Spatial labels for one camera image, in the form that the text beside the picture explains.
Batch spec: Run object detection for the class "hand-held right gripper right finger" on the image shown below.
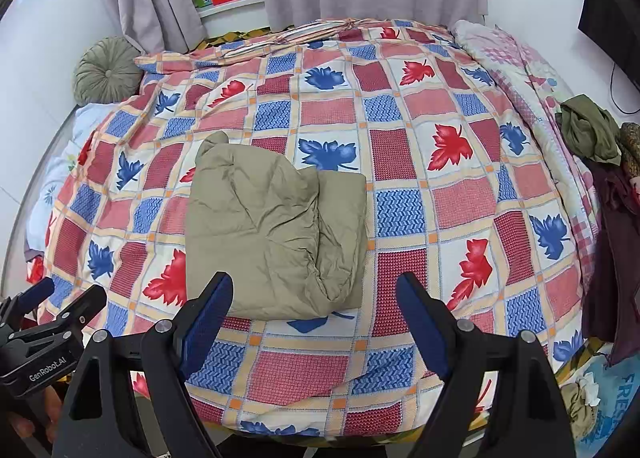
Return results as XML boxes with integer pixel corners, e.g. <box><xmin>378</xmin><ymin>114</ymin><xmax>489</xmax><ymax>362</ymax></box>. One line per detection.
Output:
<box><xmin>396</xmin><ymin>272</ymin><xmax>576</xmax><ymax>458</ymax></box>

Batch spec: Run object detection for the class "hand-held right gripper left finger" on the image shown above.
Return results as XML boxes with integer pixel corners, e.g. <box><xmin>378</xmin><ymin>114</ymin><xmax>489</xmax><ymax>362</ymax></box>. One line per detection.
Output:
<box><xmin>52</xmin><ymin>271</ymin><xmax>234</xmax><ymax>458</ymax></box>

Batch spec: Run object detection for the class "dark purple garment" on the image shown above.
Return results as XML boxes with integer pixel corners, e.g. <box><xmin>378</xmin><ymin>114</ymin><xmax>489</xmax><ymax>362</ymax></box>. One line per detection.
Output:
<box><xmin>582</xmin><ymin>158</ymin><xmax>640</xmax><ymax>366</ymax></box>

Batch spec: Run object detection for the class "olive green garment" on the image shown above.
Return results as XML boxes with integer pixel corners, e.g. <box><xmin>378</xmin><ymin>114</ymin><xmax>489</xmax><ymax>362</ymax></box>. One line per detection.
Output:
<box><xmin>555</xmin><ymin>94</ymin><xmax>622</xmax><ymax>165</ymax></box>

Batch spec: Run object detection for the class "khaki puffer jacket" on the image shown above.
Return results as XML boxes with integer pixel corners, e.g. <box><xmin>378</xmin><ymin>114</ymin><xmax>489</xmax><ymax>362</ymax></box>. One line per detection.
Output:
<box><xmin>185</xmin><ymin>132</ymin><xmax>368</xmax><ymax>321</ymax></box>

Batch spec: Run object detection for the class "blue printed bag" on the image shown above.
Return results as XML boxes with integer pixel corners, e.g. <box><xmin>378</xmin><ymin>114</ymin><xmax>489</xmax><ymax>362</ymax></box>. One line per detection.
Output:
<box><xmin>552</xmin><ymin>348</ymin><xmax>640</xmax><ymax>449</ymax></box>

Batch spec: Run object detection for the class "pink patterned quilt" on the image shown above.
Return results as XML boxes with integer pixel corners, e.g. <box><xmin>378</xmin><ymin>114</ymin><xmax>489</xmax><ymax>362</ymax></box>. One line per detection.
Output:
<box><xmin>450</xmin><ymin>20</ymin><xmax>601</xmax><ymax>289</ymax></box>

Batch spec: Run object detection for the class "leaf print checked blanket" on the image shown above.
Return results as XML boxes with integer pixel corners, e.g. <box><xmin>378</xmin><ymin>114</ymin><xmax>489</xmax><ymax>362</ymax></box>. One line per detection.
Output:
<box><xmin>37</xmin><ymin>18</ymin><xmax>598</xmax><ymax>439</ymax></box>

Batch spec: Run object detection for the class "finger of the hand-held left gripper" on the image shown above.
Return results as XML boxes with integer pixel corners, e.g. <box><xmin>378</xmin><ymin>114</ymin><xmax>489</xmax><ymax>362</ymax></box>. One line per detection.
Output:
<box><xmin>0</xmin><ymin>278</ymin><xmax>56</xmax><ymax>326</ymax></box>
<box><xmin>25</xmin><ymin>284</ymin><xmax>108</xmax><ymax>341</ymax></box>

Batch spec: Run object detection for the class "white crumpled tissue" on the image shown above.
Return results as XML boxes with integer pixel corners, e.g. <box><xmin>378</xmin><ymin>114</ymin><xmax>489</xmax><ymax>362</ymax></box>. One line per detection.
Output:
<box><xmin>577</xmin><ymin>372</ymin><xmax>601</xmax><ymax>408</ymax></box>

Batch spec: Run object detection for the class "leopard print cloth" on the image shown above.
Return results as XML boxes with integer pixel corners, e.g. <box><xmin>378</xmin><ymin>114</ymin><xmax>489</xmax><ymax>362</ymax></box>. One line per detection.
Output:
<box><xmin>619</xmin><ymin>123</ymin><xmax>640</xmax><ymax>165</ymax></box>

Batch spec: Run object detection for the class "round green cushion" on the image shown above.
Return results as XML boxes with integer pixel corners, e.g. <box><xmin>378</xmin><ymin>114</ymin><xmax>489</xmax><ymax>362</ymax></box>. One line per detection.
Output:
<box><xmin>74</xmin><ymin>36</ymin><xmax>146</xmax><ymax>106</ymax></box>

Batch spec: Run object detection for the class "person's left hand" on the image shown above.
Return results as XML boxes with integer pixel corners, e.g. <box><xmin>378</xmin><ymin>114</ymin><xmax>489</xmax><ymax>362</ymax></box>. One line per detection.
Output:
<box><xmin>7</xmin><ymin>384</ymin><xmax>63</xmax><ymax>444</ymax></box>

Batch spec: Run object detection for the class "black cable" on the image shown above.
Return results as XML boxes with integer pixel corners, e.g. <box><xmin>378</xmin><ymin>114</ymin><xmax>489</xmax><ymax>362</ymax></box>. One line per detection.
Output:
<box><xmin>609</xmin><ymin>62</ymin><xmax>640</xmax><ymax>115</ymax></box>

